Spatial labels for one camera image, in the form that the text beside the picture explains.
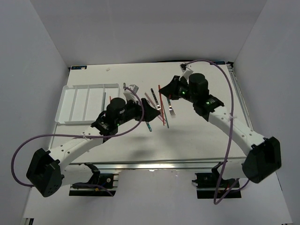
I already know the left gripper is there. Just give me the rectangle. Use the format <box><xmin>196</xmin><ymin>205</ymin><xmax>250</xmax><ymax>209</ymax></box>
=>
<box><xmin>116</xmin><ymin>97</ymin><xmax>160</xmax><ymax>126</ymax></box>

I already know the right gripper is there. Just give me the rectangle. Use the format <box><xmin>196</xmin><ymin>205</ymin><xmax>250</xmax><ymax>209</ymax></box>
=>
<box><xmin>159</xmin><ymin>76</ymin><xmax>197</xmax><ymax>104</ymax></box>

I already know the teal chopstick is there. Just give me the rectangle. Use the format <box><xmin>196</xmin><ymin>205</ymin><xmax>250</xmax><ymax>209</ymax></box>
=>
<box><xmin>162</xmin><ymin>103</ymin><xmax>169</xmax><ymax>128</ymax></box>
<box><xmin>103</xmin><ymin>92</ymin><xmax>106</xmax><ymax>108</ymax></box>

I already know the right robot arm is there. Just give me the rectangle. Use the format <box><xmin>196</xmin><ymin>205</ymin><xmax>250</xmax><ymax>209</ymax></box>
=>
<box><xmin>158</xmin><ymin>73</ymin><xmax>282</xmax><ymax>183</ymax></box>

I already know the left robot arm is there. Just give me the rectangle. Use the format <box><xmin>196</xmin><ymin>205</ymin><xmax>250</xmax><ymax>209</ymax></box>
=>
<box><xmin>26</xmin><ymin>97</ymin><xmax>160</xmax><ymax>197</ymax></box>

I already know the right blue table label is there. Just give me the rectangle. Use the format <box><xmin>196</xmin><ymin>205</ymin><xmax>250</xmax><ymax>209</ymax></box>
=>
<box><xmin>210</xmin><ymin>61</ymin><xmax>226</xmax><ymax>66</ymax></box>

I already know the blue table label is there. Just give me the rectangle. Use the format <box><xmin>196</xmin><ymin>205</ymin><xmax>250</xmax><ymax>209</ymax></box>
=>
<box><xmin>210</xmin><ymin>61</ymin><xmax>226</xmax><ymax>66</ymax></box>
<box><xmin>70</xmin><ymin>65</ymin><xmax>87</xmax><ymax>70</ymax></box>

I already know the white divided plastic tray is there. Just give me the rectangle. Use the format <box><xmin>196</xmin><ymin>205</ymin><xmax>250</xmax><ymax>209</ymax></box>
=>
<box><xmin>55</xmin><ymin>83</ymin><xmax>120</xmax><ymax>125</ymax></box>

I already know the left blue table label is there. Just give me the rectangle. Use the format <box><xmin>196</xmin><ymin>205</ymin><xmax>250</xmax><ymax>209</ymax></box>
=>
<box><xmin>70</xmin><ymin>65</ymin><xmax>87</xmax><ymax>70</ymax></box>

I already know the black handled fork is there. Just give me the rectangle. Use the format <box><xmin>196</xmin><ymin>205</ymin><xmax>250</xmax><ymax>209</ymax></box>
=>
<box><xmin>150</xmin><ymin>88</ymin><xmax>163</xmax><ymax>116</ymax></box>

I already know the pink handled spoon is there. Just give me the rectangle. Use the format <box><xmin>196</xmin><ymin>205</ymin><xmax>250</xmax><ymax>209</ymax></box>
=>
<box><xmin>158</xmin><ymin>115</ymin><xmax>165</xmax><ymax>124</ymax></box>

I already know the teal handled fork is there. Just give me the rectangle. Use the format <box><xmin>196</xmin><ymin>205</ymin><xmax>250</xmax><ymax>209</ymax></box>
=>
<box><xmin>167</xmin><ymin>98</ymin><xmax>176</xmax><ymax>118</ymax></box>

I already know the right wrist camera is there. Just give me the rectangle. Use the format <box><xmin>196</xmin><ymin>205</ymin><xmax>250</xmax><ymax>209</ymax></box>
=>
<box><xmin>180</xmin><ymin>63</ymin><xmax>193</xmax><ymax>80</ymax></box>

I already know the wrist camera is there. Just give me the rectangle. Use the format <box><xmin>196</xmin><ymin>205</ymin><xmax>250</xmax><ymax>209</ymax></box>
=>
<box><xmin>123</xmin><ymin>84</ymin><xmax>139</xmax><ymax>103</ymax></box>
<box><xmin>180</xmin><ymin>63</ymin><xmax>193</xmax><ymax>80</ymax></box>

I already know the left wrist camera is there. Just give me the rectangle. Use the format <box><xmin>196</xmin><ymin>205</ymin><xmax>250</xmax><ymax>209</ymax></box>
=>
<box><xmin>123</xmin><ymin>84</ymin><xmax>139</xmax><ymax>103</ymax></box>

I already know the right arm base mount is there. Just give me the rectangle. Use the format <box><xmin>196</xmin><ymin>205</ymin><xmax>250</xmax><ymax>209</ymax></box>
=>
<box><xmin>192</xmin><ymin>162</ymin><xmax>235</xmax><ymax>199</ymax></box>

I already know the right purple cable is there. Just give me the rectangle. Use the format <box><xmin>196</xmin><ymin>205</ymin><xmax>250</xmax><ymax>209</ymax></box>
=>
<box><xmin>181</xmin><ymin>60</ymin><xmax>249</xmax><ymax>205</ymax></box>

